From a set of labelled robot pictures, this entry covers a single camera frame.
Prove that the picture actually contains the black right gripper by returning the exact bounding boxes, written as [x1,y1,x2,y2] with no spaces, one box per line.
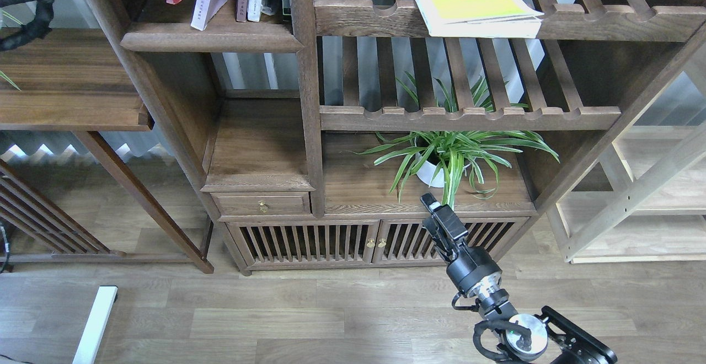
[420,193,502,299]

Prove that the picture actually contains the yellow green cover book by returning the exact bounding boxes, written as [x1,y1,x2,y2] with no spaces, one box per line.
[415,0,543,38]

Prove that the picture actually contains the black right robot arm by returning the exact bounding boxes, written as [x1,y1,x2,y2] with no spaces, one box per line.
[420,194,617,363]

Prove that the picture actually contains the white plant pot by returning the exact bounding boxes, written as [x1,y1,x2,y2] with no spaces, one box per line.
[416,157,470,190]

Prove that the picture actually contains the green spider plant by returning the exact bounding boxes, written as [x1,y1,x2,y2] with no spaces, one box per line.
[353,72,559,253]

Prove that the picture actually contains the dark wooden bookshelf cabinet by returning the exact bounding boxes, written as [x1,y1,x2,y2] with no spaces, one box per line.
[87,0,704,275]

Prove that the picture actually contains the white floor bar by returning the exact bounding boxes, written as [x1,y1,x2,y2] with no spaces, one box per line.
[72,285,118,363]

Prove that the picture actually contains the dark wooden side table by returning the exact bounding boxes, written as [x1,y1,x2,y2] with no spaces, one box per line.
[2,28,214,274]

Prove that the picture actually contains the green plant leaves left edge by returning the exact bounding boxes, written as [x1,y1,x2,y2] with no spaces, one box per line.
[0,11,23,91]

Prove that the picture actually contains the light wooden shelf frame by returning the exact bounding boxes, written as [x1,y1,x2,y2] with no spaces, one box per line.
[546,39,706,264]

